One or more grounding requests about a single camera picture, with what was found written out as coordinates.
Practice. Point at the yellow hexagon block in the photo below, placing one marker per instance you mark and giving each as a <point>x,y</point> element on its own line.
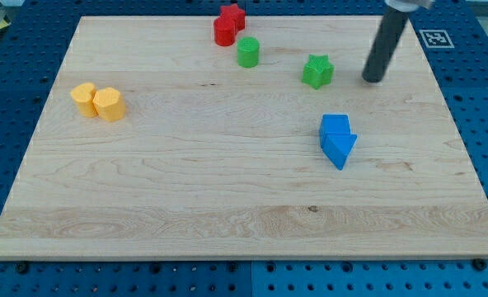
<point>109,104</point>

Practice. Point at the yellow heart block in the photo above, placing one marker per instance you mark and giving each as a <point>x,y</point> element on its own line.
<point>83,95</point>

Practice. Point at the blue triangle block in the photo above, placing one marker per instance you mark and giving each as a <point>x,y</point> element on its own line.
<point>337,147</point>

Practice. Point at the red star block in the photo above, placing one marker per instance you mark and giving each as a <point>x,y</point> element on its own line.
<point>236,13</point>

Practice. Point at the wooden board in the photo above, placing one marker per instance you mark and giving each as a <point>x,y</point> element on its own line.
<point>213,161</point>

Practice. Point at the green cylinder block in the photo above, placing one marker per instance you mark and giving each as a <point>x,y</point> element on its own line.
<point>248,52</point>

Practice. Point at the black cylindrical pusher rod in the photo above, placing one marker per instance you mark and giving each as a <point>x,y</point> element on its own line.
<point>388,35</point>

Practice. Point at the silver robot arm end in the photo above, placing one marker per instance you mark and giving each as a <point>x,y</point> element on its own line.
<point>409,5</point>

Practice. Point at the white fiducial marker tag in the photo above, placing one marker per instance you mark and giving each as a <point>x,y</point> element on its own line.
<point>436,39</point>

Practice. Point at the red cylinder block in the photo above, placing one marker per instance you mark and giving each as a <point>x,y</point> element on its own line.
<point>224,31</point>

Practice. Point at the blue cube block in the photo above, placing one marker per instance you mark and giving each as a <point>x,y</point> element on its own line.
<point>333,124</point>

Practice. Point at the green star block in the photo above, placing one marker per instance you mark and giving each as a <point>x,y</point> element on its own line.
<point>318,71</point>

